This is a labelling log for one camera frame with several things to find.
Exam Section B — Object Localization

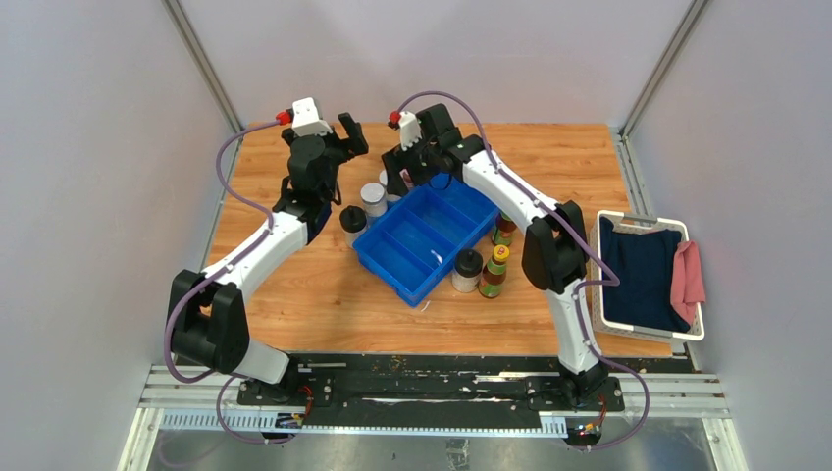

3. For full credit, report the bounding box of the left aluminium frame post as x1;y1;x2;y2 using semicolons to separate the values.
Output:
161;0;244;134

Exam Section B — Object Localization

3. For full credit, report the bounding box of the silver lid blue label jar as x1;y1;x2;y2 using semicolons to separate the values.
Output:
379;170;401;207

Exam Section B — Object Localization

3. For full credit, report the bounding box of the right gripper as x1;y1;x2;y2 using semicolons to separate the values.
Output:
383;131;441;197

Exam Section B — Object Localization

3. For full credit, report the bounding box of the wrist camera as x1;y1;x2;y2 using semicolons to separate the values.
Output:
397;111;422;151
291;97;332;137

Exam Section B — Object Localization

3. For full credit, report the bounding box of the black lid jar right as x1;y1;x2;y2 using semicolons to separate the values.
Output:
451;248;483;293

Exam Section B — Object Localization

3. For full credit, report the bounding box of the silver lid millet jar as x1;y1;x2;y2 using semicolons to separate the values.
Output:
360;183;388;226

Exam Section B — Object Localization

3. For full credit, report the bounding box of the black lid jar left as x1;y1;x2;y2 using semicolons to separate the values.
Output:
338;205;368;248

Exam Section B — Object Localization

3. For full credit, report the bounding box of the white plastic basket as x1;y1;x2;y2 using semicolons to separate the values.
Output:
590;210;704;342

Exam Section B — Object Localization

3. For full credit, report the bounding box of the dark blue cloth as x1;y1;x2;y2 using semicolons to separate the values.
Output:
599;217;690;333

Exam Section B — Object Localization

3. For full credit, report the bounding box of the yellow cap sauce bottle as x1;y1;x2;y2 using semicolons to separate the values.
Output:
478;244;510;298

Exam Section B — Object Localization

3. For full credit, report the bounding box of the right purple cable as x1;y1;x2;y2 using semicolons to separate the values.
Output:
388;90;651;453

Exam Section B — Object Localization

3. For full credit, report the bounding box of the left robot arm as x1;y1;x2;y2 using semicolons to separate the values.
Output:
163;111;369;405

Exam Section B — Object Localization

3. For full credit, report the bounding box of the pink cloth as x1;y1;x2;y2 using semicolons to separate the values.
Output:
670;240;706;326

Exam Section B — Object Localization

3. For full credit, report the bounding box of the black lid jar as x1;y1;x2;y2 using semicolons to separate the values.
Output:
451;248;483;293
338;205;368;248

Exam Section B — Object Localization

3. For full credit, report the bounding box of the red cap sauce bottle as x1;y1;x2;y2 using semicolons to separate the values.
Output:
491;211;517;246

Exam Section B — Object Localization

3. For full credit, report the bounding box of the purple cable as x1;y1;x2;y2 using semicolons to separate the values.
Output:
162;111;293;446
388;90;651;453

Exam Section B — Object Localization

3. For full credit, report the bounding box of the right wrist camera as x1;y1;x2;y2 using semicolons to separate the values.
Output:
397;111;422;151

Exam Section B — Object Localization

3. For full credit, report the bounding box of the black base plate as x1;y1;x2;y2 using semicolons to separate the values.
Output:
233;352;625;432

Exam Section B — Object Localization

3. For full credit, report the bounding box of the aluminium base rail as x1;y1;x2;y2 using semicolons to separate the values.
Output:
119;353;748;470

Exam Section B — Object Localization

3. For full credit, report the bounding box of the blue divided plastic bin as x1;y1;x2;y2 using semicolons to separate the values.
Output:
353;174;498;307

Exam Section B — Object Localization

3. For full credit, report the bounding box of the right aluminium frame post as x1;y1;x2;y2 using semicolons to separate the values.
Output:
619;0;710;140

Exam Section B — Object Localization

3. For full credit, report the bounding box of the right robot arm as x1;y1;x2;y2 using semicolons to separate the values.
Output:
382;103;608;410

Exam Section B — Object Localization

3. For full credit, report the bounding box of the aluminium frame post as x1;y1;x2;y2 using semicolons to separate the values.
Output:
619;0;710;140
161;0;244;134

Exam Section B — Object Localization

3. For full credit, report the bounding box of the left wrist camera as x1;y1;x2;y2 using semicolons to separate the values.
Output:
291;97;332;137

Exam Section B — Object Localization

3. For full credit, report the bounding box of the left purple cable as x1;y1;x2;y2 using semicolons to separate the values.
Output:
162;111;293;446

